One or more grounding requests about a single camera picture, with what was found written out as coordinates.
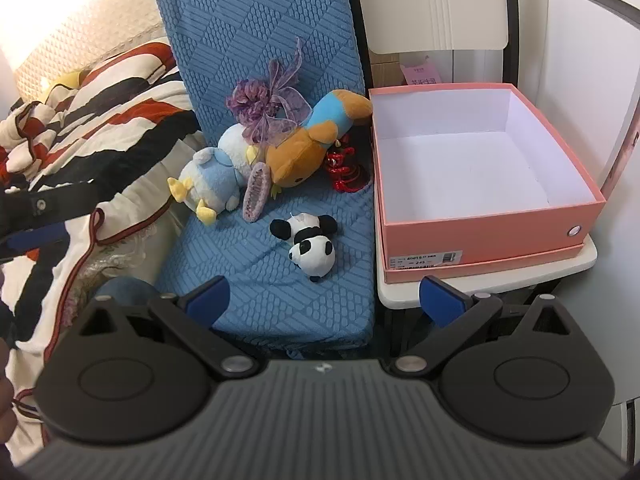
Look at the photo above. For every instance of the red and black toy figure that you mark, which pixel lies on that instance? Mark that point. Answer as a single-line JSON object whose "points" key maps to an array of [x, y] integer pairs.
{"points": [[342, 170]]}

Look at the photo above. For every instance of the orange plush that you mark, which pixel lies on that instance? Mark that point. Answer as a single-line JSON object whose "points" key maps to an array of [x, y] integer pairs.
{"points": [[295, 160]]}

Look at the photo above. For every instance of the purple ribbon flower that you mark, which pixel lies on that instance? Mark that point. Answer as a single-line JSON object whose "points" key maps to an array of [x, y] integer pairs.
{"points": [[250, 97]]}

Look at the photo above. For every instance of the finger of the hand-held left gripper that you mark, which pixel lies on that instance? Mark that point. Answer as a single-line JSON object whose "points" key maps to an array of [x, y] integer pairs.
{"points": [[40, 238]]}

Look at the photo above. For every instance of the pink cardboard box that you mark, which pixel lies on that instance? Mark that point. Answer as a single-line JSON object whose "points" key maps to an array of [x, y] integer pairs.
{"points": [[475, 240]]}

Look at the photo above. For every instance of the small yellow plush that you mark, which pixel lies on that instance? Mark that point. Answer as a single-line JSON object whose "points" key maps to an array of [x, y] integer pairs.
{"points": [[67, 80]]}

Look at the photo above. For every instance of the striped blanket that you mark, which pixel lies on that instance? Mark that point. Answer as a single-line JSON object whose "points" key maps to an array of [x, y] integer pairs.
{"points": [[125, 125]]}

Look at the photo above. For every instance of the small panda plush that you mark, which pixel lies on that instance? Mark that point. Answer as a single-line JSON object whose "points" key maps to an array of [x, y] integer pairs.
{"points": [[312, 252]]}

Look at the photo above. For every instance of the blue and white penguin plush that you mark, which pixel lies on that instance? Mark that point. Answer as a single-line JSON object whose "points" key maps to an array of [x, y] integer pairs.
{"points": [[210, 175]]}

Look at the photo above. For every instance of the pink paper note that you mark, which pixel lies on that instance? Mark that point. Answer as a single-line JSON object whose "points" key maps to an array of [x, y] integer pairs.
{"points": [[420, 72]]}

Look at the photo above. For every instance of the lilac toothed hair clip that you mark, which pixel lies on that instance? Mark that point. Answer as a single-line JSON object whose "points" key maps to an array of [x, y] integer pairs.
{"points": [[255, 195]]}

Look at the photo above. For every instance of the white chair with black frame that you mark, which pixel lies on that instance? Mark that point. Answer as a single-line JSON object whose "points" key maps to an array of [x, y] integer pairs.
{"points": [[440, 5]]}

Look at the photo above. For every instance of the beige quilted headboard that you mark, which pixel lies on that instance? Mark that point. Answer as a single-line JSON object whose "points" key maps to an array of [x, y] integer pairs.
{"points": [[75, 35]]}

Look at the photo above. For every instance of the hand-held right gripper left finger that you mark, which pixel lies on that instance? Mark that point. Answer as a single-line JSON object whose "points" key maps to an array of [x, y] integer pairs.
{"points": [[212, 300]]}

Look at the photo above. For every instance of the blue textured cushion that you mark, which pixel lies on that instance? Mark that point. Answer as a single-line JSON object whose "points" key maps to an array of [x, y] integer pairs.
{"points": [[280, 20]]}

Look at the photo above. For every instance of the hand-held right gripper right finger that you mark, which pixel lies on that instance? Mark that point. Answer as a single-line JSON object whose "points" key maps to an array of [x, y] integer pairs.
{"points": [[440, 302]]}

